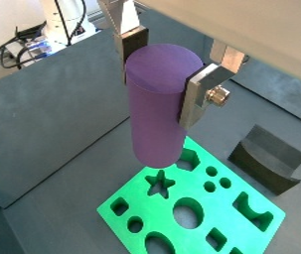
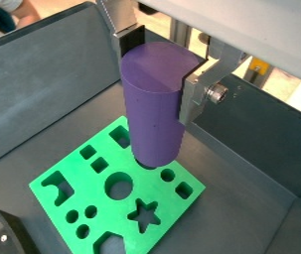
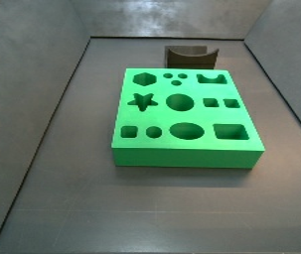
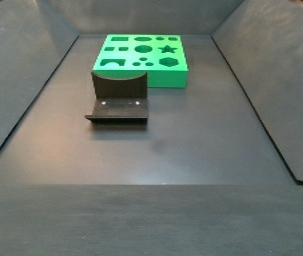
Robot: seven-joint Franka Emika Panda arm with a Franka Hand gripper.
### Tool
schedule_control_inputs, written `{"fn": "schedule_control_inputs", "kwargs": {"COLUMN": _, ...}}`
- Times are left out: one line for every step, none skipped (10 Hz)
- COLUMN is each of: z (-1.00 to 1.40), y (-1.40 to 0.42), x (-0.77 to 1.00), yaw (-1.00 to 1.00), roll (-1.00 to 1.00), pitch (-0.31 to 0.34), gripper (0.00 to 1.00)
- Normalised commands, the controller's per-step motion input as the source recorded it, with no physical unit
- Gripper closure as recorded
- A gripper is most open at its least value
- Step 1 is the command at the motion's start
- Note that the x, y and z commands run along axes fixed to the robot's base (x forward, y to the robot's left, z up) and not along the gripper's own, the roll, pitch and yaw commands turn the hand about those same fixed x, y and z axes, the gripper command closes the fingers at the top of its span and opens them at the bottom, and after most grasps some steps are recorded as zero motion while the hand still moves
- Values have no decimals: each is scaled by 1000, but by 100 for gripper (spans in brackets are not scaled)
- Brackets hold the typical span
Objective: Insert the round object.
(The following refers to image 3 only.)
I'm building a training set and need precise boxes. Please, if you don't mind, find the green shape sorter block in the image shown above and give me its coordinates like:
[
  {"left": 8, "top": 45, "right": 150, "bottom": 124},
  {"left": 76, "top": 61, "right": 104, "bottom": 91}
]
[{"left": 111, "top": 68, "right": 265, "bottom": 169}]

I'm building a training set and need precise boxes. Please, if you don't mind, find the dark concave foam block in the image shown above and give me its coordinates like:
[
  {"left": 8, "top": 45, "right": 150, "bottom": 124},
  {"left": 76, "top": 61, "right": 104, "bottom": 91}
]
[{"left": 165, "top": 46, "right": 220, "bottom": 69}]

